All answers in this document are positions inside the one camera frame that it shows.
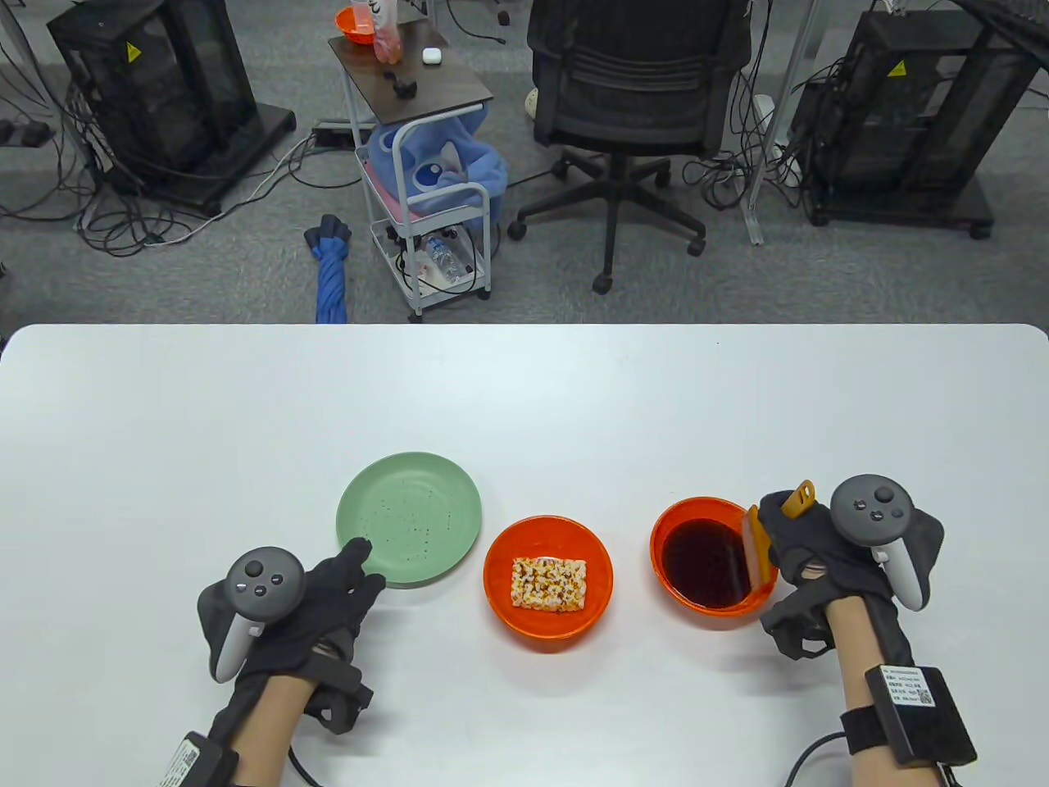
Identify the person's right hand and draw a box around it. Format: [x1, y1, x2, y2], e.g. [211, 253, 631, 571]
[758, 490, 945, 661]

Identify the person's left hand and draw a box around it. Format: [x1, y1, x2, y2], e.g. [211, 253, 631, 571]
[197, 537, 388, 735]

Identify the wooden brush with pink bristles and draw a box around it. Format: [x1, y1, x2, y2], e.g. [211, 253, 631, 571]
[742, 480, 816, 593]

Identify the grey white handheld controller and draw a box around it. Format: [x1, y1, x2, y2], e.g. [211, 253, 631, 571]
[830, 474, 927, 612]
[211, 547, 307, 683]

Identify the dark soy sauce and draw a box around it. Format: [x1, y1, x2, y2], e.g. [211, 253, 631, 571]
[661, 518, 755, 609]

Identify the orange sauce bowl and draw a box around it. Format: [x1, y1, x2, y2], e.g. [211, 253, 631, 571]
[650, 496, 779, 630]

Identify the puffed rice cake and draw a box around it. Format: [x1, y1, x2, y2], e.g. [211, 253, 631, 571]
[511, 557, 590, 613]

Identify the person's left forearm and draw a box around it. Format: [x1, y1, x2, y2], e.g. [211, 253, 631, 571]
[225, 676, 316, 787]

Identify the green speckled plate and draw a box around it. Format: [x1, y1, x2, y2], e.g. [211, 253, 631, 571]
[336, 452, 483, 589]

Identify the black wrist sensor box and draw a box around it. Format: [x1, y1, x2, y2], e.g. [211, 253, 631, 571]
[156, 731, 240, 787]
[840, 664, 978, 769]

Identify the blue folded umbrella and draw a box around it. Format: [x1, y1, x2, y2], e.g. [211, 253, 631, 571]
[303, 214, 353, 325]

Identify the white desk leg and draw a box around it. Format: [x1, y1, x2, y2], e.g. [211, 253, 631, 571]
[742, 0, 820, 247]

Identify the clear plastic water bottle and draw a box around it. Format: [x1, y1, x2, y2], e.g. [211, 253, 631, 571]
[422, 234, 465, 284]

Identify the black equipment rack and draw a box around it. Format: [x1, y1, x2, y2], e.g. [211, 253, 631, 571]
[47, 0, 297, 218]
[788, 8, 1042, 240]

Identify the blue plush toy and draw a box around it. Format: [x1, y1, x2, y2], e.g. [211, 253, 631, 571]
[366, 107, 509, 222]

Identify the black mesh office chair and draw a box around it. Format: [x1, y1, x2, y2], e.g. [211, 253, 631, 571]
[506, 0, 753, 296]

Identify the white rolling cart wooden top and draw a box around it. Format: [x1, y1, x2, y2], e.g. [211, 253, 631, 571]
[328, 18, 495, 322]

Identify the small orange bowl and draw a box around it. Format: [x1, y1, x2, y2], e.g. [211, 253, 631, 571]
[334, 7, 378, 46]

